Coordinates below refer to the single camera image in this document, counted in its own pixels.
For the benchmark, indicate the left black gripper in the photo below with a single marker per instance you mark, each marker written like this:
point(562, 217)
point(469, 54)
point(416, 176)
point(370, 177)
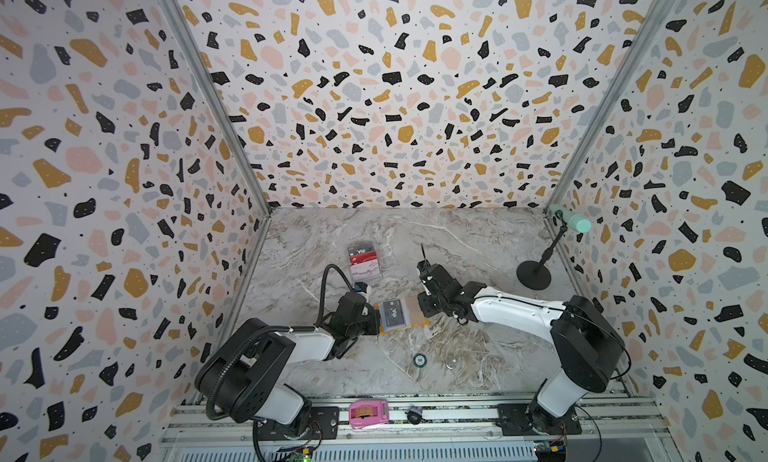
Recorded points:
point(374, 318)

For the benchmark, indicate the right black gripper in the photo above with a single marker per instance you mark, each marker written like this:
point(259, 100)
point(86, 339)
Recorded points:
point(429, 294)

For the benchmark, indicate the yellow leather card holder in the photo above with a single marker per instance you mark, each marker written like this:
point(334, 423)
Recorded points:
point(414, 313)

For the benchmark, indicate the grey credit card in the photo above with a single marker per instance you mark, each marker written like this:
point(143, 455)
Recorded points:
point(392, 315)

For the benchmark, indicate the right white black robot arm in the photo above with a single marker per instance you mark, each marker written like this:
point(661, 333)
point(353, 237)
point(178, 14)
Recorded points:
point(587, 346)

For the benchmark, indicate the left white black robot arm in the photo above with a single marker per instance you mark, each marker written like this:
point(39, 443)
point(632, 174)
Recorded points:
point(241, 380)

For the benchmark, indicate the clear acrylic card box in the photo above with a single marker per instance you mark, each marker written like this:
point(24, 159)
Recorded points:
point(364, 262)

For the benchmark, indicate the black microphone stand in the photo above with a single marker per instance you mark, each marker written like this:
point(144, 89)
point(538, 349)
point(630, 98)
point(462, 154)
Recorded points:
point(534, 274)

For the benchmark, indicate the pink tape dispenser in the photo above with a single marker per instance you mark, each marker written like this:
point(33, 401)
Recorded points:
point(368, 413)

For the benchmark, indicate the small black knob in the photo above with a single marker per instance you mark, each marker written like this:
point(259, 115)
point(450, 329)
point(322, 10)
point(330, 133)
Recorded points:
point(414, 415)

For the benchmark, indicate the green circuit board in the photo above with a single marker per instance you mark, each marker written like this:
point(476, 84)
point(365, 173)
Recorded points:
point(300, 455)

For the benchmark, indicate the right circuit board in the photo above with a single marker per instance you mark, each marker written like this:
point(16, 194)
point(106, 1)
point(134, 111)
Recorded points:
point(551, 451)

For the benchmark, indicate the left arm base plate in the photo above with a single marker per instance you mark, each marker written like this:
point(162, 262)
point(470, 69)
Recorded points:
point(312, 424)

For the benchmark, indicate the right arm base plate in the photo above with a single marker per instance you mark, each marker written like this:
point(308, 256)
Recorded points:
point(531, 420)

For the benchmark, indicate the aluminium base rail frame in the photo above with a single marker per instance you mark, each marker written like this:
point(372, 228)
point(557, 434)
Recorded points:
point(615, 427)

